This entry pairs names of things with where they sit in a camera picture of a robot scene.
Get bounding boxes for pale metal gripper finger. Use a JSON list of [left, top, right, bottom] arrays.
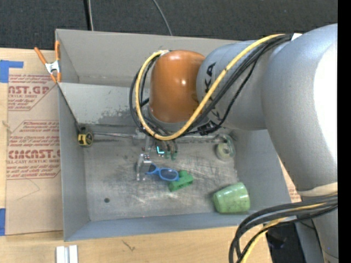
[[135, 154, 145, 182], [142, 157, 153, 175]]

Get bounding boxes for clear tape roll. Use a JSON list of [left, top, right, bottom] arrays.
[[214, 134, 236, 162]]

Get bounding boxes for brown cardboard board red print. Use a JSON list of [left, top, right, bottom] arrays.
[[0, 47, 302, 236]]

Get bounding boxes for yellow and black tape measure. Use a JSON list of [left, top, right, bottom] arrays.
[[77, 131, 95, 147]]

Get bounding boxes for grey metal bin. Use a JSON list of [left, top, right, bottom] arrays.
[[54, 28, 297, 242]]

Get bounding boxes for green toy block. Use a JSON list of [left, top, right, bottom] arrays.
[[167, 170, 194, 193]]

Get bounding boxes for green cup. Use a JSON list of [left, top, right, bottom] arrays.
[[212, 181, 251, 214]]

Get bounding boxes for blue sunglasses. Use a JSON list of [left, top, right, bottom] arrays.
[[144, 163, 180, 182]]

